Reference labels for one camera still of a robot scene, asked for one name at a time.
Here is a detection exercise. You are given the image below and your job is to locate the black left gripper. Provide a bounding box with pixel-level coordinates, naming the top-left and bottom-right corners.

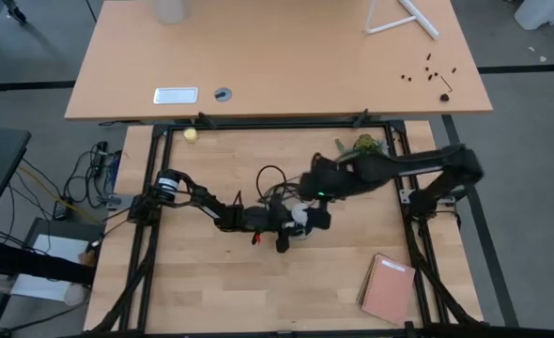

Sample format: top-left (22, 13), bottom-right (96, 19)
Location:
top-left (237, 193), bottom-right (307, 255)

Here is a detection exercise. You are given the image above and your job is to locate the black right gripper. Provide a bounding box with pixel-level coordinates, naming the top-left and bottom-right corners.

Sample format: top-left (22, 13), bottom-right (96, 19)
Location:
top-left (297, 150), bottom-right (356, 232)

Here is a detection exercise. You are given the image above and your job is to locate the chrome lamp base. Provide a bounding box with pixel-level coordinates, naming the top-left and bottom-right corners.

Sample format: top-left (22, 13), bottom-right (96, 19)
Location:
top-left (287, 223), bottom-right (317, 242)

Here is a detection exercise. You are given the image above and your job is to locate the white lightbulb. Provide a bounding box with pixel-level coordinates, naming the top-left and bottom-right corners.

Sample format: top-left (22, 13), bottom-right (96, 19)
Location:
top-left (289, 203), bottom-right (312, 225)

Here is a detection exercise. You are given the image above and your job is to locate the potted succulent plant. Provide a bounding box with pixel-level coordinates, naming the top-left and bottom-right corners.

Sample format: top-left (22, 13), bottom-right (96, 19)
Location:
top-left (333, 133), bottom-right (391, 161)

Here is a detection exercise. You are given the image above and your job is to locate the pink spiral notebook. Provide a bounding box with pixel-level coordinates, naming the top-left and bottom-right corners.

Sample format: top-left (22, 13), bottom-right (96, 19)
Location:
top-left (355, 252), bottom-right (418, 328)

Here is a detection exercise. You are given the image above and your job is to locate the light wooden desk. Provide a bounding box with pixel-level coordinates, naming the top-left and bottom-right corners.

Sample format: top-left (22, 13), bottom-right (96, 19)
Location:
top-left (64, 0), bottom-right (495, 122)

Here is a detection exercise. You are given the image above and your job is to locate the white tripod stand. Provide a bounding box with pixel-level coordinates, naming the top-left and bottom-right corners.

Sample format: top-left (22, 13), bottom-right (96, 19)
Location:
top-left (364, 0), bottom-right (441, 41)

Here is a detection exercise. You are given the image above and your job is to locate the clear plastic cup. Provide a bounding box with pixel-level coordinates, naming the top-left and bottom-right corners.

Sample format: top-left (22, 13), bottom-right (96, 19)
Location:
top-left (62, 283), bottom-right (90, 308)

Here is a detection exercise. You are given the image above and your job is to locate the white paper sheet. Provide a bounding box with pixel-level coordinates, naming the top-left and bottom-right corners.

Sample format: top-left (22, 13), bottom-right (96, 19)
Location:
top-left (9, 233), bottom-right (94, 303)

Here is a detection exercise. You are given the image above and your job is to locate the black power adapter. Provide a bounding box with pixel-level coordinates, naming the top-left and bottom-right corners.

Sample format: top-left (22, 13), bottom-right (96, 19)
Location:
top-left (52, 199), bottom-right (72, 223)

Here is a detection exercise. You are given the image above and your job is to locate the white cylindrical bin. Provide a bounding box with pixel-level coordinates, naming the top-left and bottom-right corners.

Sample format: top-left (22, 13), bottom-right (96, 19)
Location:
top-left (150, 0), bottom-right (188, 26)

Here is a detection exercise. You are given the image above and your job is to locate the black beam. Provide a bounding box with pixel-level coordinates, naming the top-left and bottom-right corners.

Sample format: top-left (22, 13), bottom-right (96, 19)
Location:
top-left (0, 236), bottom-right (98, 287)

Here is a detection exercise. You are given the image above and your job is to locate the white round pillar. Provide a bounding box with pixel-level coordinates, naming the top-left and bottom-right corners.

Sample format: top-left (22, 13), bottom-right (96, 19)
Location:
top-left (513, 0), bottom-right (554, 32)

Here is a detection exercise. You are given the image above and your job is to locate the black stand foot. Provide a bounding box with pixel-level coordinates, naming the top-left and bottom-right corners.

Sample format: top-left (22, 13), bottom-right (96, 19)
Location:
top-left (0, 0), bottom-right (28, 25)

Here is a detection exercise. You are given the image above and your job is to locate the black power cord with plug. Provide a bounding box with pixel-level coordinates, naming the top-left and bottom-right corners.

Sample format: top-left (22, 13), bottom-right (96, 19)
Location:
top-left (254, 163), bottom-right (306, 210)

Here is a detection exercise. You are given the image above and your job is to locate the black aluminium table frame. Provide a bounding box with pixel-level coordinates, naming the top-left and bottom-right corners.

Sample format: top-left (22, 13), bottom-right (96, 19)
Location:
top-left (84, 119), bottom-right (487, 338)

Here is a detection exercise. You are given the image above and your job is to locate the black floor cable bundle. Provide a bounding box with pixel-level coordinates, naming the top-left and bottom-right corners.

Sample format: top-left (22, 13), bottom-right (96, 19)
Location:
top-left (62, 139), bottom-right (124, 211)

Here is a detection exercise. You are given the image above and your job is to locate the yellow floor cable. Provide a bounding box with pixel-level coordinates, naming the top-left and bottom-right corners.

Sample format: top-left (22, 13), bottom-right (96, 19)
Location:
top-left (17, 162), bottom-right (102, 225)

